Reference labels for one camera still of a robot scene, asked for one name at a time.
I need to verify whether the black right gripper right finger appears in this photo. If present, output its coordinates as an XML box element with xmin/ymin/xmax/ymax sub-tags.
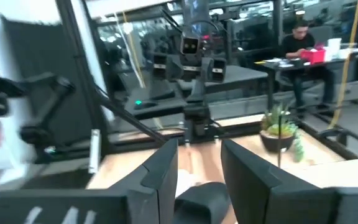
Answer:
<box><xmin>221</xmin><ymin>139</ymin><xmax>338</xmax><ymax>224</ymax></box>

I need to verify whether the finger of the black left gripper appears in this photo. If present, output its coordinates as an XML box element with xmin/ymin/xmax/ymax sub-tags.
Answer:
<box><xmin>165</xmin><ymin>55</ymin><xmax>185</xmax><ymax>82</ymax></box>
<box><xmin>200</xmin><ymin>57</ymin><xmax>214</xmax><ymax>83</ymax></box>

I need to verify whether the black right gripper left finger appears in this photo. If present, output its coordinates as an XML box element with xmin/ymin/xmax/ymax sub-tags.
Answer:
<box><xmin>109</xmin><ymin>138</ymin><xmax>180</xmax><ymax>224</ymax></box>

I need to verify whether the black slide sandal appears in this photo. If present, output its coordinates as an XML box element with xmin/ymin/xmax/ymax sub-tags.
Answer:
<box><xmin>172</xmin><ymin>182</ymin><xmax>232</xmax><ymax>224</ymax></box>

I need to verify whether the black computer mouse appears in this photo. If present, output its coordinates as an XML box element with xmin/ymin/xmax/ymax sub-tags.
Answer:
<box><xmin>133</xmin><ymin>98</ymin><xmax>158</xmax><ymax>110</ymax></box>

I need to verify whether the potted green succulent plant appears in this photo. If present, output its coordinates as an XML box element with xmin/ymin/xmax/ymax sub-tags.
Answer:
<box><xmin>259</xmin><ymin>103</ymin><xmax>306</xmax><ymax>163</ymax></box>

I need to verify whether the black office desk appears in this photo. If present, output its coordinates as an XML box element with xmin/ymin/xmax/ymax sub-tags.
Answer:
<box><xmin>254</xmin><ymin>49</ymin><xmax>358</xmax><ymax>111</ymax></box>

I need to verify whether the black metal shoe rack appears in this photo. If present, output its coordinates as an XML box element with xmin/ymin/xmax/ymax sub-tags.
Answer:
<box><xmin>277</xmin><ymin>104</ymin><xmax>358</xmax><ymax>189</ymax></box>

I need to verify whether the person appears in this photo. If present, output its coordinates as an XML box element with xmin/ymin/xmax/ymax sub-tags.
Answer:
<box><xmin>280</xmin><ymin>19</ymin><xmax>336</xmax><ymax>110</ymax></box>

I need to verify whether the red box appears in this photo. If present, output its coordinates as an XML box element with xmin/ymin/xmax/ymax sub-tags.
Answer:
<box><xmin>299</xmin><ymin>47</ymin><xmax>327</xmax><ymax>65</ymax></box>

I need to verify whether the white cup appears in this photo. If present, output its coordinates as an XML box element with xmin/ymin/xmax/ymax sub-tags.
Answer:
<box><xmin>326</xmin><ymin>37</ymin><xmax>343</xmax><ymax>60</ymax></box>

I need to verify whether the dark grey board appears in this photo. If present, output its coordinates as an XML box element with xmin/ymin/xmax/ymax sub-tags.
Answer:
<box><xmin>0</xmin><ymin>14</ymin><xmax>88</xmax><ymax>150</ymax></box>

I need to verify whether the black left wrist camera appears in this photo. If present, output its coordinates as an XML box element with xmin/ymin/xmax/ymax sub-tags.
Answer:
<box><xmin>180</xmin><ymin>35</ymin><xmax>202</xmax><ymax>58</ymax></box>

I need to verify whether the black aluminium rig frame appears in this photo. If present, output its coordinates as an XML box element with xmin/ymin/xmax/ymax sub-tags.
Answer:
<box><xmin>56</xmin><ymin>0</ymin><xmax>358</xmax><ymax>161</ymax></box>

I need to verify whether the silver metal bracket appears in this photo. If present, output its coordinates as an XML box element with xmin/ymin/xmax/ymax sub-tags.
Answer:
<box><xmin>88</xmin><ymin>128</ymin><xmax>101</xmax><ymax>174</ymax></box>

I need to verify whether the yellow hanging cable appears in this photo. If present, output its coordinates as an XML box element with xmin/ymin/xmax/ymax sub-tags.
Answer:
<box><xmin>327</xmin><ymin>0</ymin><xmax>358</xmax><ymax>130</ymax></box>

